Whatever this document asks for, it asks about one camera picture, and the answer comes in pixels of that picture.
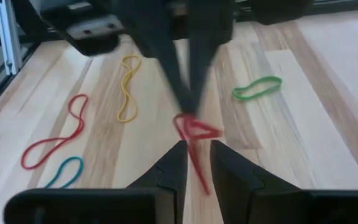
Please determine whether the green rubber band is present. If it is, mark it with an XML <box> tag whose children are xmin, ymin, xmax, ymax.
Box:
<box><xmin>231</xmin><ymin>75</ymin><xmax>283</xmax><ymax>102</ymax></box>

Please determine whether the metal frame leg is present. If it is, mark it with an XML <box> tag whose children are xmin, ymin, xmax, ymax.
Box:
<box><xmin>0</xmin><ymin>0</ymin><xmax>24</xmax><ymax>76</ymax></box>

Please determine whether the red rubber band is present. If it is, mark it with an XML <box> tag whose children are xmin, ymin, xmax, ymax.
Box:
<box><xmin>172</xmin><ymin>113</ymin><xmax>224</xmax><ymax>196</ymax></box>
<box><xmin>20</xmin><ymin>93</ymin><xmax>90</xmax><ymax>171</ymax></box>

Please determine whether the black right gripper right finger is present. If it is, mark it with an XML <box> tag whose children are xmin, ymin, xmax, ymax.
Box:
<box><xmin>209</xmin><ymin>139</ymin><xmax>358</xmax><ymax>224</ymax></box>

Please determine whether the yellow rubber band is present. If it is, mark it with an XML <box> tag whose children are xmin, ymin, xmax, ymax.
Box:
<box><xmin>116</xmin><ymin>54</ymin><xmax>142</xmax><ymax>123</ymax></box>

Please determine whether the teal rubber band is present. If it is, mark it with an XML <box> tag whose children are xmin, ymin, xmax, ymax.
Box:
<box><xmin>44</xmin><ymin>156</ymin><xmax>85</xmax><ymax>190</ymax></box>

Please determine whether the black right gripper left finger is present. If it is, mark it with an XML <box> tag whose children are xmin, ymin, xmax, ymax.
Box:
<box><xmin>3</xmin><ymin>139</ymin><xmax>188</xmax><ymax>224</ymax></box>

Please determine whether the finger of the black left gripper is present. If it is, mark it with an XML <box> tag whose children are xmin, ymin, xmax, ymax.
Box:
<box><xmin>191</xmin><ymin>39</ymin><xmax>219</xmax><ymax>114</ymax></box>
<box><xmin>154</xmin><ymin>40</ymin><xmax>195</xmax><ymax>115</ymax></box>

